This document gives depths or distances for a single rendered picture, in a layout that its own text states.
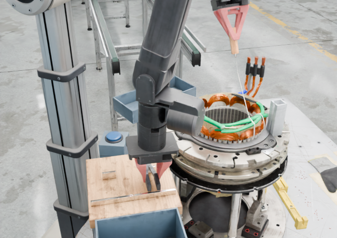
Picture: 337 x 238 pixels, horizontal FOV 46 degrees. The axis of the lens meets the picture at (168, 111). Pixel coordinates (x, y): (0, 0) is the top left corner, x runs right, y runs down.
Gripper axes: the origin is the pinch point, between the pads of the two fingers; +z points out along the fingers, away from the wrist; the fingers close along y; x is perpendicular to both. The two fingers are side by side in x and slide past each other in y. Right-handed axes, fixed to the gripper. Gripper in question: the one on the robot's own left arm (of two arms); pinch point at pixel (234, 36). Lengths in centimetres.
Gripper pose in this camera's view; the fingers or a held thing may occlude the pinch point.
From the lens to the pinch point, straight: 93.8
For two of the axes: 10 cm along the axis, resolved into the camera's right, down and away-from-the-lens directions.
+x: -9.8, 1.9, -1.0
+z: 1.7, 9.7, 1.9
